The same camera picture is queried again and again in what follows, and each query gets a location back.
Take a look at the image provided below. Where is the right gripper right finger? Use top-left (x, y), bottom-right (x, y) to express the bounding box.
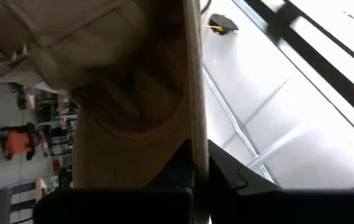
top-left (208, 139), bottom-right (354, 224)

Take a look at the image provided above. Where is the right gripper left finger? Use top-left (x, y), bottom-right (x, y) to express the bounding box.
top-left (32, 139), bottom-right (196, 224)

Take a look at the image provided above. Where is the beige brimmed hat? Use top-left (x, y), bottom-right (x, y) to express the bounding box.
top-left (0, 0), bottom-right (211, 224)

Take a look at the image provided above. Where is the orange and black machine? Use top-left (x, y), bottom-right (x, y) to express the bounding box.
top-left (0, 121), bottom-right (43, 162)

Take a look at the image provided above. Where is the black ceiling beam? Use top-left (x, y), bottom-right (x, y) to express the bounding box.
top-left (243, 0), bottom-right (354, 129)

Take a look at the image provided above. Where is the white ceiling rail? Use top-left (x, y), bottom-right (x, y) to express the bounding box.
top-left (202, 66), bottom-right (279, 185)

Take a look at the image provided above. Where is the grey metal frame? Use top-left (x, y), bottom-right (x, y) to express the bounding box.
top-left (0, 180), bottom-right (38, 224)

